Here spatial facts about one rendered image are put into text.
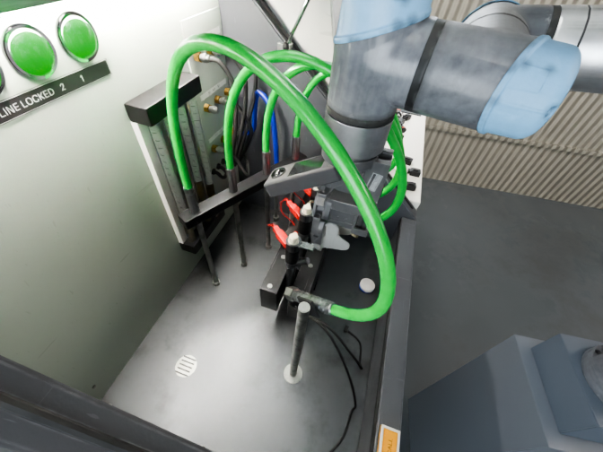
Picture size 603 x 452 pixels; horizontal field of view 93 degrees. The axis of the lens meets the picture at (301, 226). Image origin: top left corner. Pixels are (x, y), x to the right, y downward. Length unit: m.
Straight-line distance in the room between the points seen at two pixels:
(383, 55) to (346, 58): 0.03
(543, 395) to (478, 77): 0.78
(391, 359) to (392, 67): 0.49
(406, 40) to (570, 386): 0.77
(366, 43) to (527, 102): 0.13
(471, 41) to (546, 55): 0.05
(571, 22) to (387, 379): 0.54
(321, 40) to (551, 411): 0.94
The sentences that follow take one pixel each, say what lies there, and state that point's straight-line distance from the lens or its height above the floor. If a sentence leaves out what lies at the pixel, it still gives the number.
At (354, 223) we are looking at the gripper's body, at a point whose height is 1.22.
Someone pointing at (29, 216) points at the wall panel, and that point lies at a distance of 0.47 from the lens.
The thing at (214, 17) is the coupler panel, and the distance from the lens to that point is 0.71.
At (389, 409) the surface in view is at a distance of 0.59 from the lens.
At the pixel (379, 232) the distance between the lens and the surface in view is 0.24.
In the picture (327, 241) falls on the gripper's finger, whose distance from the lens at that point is 0.46.
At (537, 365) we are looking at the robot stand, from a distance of 0.95.
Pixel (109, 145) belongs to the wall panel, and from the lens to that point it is 0.52.
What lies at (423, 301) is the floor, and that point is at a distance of 1.89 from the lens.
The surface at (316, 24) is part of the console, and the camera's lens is 0.70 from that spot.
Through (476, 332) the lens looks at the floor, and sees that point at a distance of 1.95.
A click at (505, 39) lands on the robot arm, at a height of 1.45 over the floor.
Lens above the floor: 1.50
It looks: 48 degrees down
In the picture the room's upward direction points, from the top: 6 degrees clockwise
